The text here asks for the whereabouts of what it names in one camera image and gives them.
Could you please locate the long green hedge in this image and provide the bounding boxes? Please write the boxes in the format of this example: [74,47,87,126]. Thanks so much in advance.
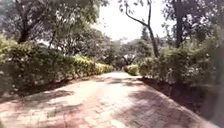
[0,34,115,96]

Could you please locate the row of green bushes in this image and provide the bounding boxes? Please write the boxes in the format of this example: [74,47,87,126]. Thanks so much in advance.
[124,36,224,85]

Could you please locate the red brick path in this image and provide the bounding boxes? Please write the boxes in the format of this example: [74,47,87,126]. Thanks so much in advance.
[0,70,218,128]

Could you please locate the row of trees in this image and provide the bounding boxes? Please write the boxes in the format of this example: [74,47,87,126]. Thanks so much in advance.
[0,0,112,65]
[118,0,224,60]

